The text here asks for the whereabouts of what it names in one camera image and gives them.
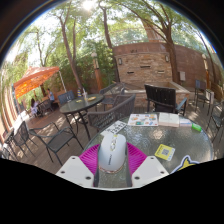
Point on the yellow square card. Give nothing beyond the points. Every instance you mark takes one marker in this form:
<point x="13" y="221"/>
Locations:
<point x="164" y="152"/>

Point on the grey wall box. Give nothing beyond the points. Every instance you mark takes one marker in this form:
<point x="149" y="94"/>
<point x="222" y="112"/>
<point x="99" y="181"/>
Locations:
<point x="182" y="76"/>

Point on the black wall lamp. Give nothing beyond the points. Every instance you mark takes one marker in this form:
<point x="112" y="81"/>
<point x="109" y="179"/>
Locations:
<point x="167" y="58"/>
<point x="119" y="61"/>

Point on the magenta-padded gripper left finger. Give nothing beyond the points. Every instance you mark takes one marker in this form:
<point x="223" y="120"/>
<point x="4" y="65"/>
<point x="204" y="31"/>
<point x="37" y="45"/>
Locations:
<point x="86" y="159"/>

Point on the dark wicker armchair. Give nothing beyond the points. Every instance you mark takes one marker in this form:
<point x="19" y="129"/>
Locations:
<point x="113" y="115"/>

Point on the blue-grey patio chair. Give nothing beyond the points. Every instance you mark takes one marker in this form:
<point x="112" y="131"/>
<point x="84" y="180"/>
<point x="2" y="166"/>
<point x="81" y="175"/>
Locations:
<point x="66" y="97"/>

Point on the orange patio umbrella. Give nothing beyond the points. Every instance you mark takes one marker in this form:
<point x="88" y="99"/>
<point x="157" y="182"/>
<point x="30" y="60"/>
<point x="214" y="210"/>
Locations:
<point x="35" y="78"/>

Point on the black metal mesh chair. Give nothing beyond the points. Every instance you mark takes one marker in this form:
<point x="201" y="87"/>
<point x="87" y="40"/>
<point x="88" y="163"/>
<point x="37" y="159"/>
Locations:
<point x="58" y="140"/>
<point x="216" y="118"/>
<point x="201" y="90"/>

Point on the wooden lamp post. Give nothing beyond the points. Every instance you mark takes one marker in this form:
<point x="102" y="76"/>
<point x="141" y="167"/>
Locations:
<point x="96" y="71"/>
<point x="206" y="71"/>

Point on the person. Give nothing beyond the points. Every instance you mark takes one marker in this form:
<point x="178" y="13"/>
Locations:
<point x="50" y="95"/>
<point x="34" y="106"/>

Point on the small white booklet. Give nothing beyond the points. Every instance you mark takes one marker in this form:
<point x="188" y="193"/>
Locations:
<point x="185" y="122"/>

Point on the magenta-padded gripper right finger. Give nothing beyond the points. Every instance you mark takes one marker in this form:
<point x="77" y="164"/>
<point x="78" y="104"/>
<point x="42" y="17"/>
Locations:
<point x="137" y="159"/>

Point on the dark round patio table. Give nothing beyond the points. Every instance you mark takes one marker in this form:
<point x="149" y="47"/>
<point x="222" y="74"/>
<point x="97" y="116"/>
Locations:
<point x="80" y="104"/>

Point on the white computer mouse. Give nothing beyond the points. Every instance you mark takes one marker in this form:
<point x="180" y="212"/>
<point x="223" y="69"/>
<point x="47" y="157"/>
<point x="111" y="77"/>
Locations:
<point x="112" y="151"/>

